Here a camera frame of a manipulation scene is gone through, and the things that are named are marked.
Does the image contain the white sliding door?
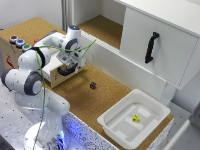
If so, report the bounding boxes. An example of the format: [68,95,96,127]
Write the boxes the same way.
[119,6,200,89]

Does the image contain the green cable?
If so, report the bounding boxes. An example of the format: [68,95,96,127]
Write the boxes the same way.
[32,38,98,150]

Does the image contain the red button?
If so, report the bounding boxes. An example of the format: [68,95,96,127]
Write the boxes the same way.
[9,35,19,45]

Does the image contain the blue button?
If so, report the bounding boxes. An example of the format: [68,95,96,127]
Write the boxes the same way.
[15,38,26,48]

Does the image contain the green button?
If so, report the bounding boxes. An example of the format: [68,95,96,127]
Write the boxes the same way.
[21,43,32,53]

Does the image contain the yellow block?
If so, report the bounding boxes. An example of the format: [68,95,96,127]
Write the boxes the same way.
[132,114,140,122]

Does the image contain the black drawer handle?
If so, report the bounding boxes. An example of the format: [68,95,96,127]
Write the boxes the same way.
[58,65,76,77]

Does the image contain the white cabinet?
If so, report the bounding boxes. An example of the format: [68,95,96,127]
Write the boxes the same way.
[61,0,200,108]

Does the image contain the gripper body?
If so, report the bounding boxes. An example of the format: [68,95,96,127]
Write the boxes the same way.
[57,49,87,72]

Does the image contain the black door handle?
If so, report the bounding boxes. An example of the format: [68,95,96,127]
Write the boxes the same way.
[144,31,161,65]

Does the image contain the wooden drawer box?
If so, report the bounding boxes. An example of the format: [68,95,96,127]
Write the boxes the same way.
[0,16,68,70]

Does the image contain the white plastic box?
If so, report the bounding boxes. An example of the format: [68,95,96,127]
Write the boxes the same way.
[96,88,172,150]

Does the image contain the wooden drawer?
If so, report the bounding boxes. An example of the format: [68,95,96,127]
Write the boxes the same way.
[41,61,87,89]

